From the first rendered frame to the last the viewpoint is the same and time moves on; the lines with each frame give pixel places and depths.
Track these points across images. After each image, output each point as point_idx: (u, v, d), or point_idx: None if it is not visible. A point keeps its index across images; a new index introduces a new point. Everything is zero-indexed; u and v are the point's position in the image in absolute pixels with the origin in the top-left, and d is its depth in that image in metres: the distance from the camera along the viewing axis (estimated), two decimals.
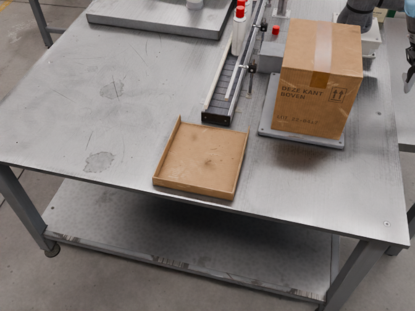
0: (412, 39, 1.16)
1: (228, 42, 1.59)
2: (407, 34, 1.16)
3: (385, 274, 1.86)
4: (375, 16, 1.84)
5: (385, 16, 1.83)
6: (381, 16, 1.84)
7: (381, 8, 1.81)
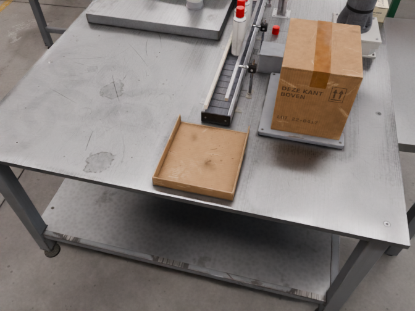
0: None
1: (228, 42, 1.59)
2: None
3: (385, 274, 1.86)
4: (375, 16, 1.84)
5: (385, 16, 1.83)
6: (381, 16, 1.84)
7: (381, 8, 1.81)
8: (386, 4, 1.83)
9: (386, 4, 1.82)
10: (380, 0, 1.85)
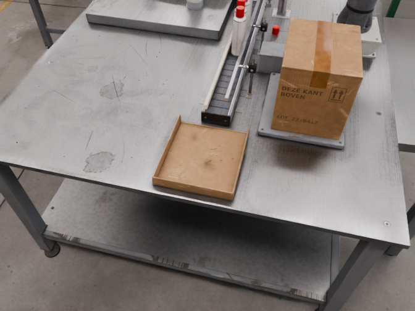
0: None
1: (228, 42, 1.59)
2: None
3: (385, 274, 1.86)
4: None
5: None
6: None
7: None
8: None
9: None
10: None
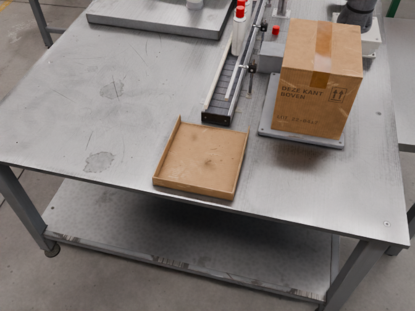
0: None
1: (228, 42, 1.59)
2: None
3: (385, 274, 1.86)
4: None
5: None
6: None
7: None
8: None
9: None
10: None
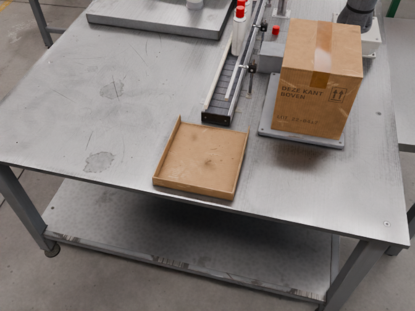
0: None
1: (228, 42, 1.59)
2: None
3: (385, 274, 1.86)
4: None
5: None
6: None
7: None
8: None
9: None
10: None
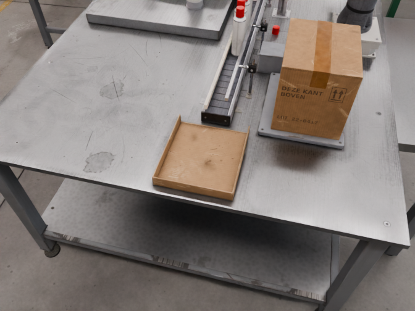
0: None
1: (228, 42, 1.59)
2: None
3: (385, 274, 1.86)
4: None
5: None
6: None
7: None
8: None
9: None
10: None
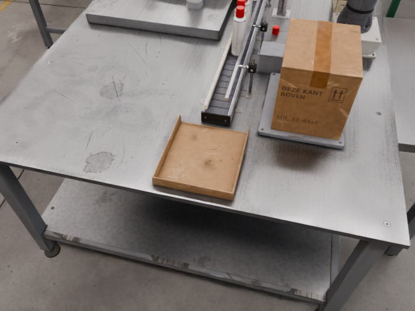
0: None
1: (228, 42, 1.59)
2: None
3: (385, 274, 1.86)
4: None
5: None
6: None
7: None
8: None
9: None
10: None
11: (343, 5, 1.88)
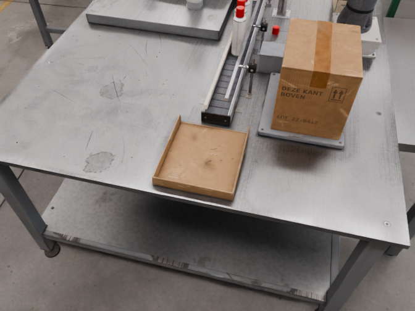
0: None
1: (228, 42, 1.59)
2: None
3: (385, 274, 1.86)
4: None
5: None
6: None
7: None
8: None
9: None
10: None
11: (343, 5, 1.88)
